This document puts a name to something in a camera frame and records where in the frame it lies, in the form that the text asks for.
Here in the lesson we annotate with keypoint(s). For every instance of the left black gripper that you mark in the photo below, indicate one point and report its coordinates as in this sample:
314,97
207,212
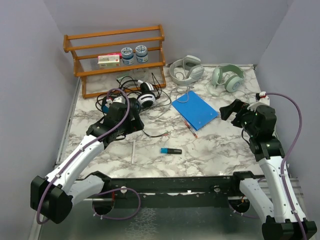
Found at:
134,125

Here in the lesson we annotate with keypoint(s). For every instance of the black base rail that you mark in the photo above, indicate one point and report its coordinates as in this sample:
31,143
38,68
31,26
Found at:
170,192

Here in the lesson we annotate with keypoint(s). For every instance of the blue black highlighter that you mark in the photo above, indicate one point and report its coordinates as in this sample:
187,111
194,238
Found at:
170,151

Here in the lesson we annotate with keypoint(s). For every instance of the black blue headphones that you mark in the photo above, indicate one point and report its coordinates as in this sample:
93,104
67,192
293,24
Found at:
134,105

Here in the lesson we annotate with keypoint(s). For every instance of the wooden shelf rack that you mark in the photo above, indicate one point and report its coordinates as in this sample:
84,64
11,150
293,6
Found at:
85,49

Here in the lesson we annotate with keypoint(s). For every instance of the red pen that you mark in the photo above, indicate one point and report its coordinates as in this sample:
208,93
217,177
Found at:
190,128

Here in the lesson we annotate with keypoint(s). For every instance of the black white headphones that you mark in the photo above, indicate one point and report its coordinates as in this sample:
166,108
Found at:
147,97

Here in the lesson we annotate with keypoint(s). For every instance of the white stick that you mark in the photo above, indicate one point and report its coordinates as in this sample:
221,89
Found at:
133,151

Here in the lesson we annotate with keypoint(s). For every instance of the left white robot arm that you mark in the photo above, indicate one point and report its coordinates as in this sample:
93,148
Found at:
54,195

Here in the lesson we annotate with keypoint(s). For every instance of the blue white jar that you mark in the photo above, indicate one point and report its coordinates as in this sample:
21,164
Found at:
127,55
141,52

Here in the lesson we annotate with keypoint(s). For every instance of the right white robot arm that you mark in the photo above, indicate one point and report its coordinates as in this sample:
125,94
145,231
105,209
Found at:
280,213

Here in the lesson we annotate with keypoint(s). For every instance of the blue notebook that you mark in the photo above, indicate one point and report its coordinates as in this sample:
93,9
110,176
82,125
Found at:
195,110

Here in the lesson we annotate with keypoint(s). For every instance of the left blue white jar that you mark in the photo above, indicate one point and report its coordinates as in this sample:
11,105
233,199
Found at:
127,55

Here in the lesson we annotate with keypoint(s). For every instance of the right blue white jar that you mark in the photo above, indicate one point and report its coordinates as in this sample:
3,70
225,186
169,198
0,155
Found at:
141,52

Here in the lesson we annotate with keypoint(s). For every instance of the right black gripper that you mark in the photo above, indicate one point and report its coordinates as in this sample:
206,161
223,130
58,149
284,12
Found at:
237,105

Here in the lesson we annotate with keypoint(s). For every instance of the grey white headphones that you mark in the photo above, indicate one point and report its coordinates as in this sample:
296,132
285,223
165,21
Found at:
192,68

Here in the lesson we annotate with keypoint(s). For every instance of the white red box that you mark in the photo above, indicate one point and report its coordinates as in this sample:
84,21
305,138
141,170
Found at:
109,61

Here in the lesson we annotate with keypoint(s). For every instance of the mint green headphones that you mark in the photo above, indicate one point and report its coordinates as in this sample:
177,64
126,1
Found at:
228,75

